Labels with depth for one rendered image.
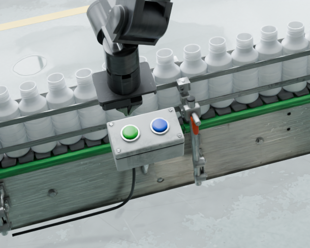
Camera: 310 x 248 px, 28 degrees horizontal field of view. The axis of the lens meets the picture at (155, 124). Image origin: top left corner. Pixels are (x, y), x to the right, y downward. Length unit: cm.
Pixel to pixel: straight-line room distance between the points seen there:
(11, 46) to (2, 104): 260
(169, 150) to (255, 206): 139
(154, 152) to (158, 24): 34
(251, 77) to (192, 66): 14
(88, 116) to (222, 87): 31
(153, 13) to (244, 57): 46
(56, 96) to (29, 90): 6
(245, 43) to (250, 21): 245
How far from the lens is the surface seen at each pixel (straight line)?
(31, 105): 131
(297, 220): 254
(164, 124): 120
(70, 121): 135
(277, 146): 152
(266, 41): 139
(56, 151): 138
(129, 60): 98
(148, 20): 94
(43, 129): 134
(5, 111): 132
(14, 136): 135
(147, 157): 122
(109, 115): 136
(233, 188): 265
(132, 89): 105
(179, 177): 148
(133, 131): 120
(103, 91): 106
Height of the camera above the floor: 186
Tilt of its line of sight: 38 degrees down
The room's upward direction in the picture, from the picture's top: 8 degrees counter-clockwise
